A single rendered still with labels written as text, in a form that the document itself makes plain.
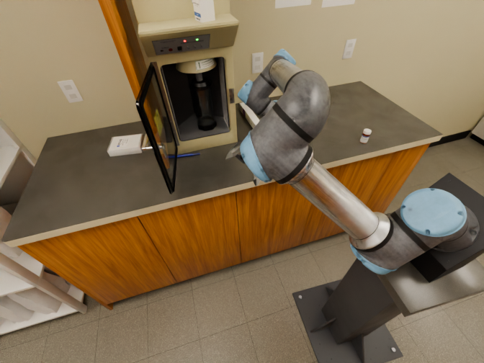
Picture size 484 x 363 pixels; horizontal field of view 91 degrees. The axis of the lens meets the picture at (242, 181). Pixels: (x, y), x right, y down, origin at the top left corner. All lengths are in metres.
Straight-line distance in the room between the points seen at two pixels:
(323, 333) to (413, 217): 1.21
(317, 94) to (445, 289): 0.73
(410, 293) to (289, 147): 0.62
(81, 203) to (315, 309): 1.46
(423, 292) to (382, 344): 0.96
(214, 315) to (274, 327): 0.39
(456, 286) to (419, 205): 0.39
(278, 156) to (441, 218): 0.39
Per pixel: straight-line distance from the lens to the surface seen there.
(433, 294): 0.98
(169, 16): 1.01
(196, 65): 1.09
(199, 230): 1.30
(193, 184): 1.08
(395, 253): 0.72
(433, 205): 0.71
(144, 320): 1.89
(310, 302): 1.81
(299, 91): 0.52
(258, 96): 0.89
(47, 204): 1.30
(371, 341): 1.86
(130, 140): 1.38
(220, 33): 0.96
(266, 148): 0.51
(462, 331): 2.16
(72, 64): 1.56
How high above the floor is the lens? 1.71
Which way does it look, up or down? 46 degrees down
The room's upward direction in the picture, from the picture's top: 3 degrees counter-clockwise
